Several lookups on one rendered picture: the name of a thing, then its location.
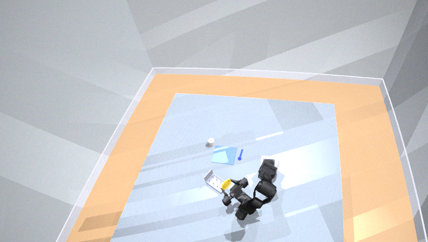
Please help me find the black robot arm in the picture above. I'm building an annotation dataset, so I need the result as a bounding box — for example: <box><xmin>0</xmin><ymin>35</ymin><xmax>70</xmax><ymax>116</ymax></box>
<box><xmin>229</xmin><ymin>159</ymin><xmax>278</xmax><ymax>220</ymax></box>

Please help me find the light blue square mat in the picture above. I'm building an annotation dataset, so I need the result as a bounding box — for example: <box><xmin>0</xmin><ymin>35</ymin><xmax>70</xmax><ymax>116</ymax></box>
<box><xmin>211</xmin><ymin>146</ymin><xmax>237</xmax><ymax>165</ymax></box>

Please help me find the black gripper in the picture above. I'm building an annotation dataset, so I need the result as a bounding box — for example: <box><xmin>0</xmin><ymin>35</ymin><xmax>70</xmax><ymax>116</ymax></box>
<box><xmin>221</xmin><ymin>177</ymin><xmax>249</xmax><ymax>206</ymax></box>

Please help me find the yellow plate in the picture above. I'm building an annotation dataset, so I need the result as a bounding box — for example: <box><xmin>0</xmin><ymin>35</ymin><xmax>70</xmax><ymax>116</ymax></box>
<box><xmin>222</xmin><ymin>179</ymin><xmax>231</xmax><ymax>190</ymax></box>

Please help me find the white cylinder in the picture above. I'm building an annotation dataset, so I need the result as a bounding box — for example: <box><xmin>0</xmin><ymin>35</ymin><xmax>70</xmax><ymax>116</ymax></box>
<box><xmin>208</xmin><ymin>138</ymin><xmax>215</xmax><ymax>147</ymax></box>

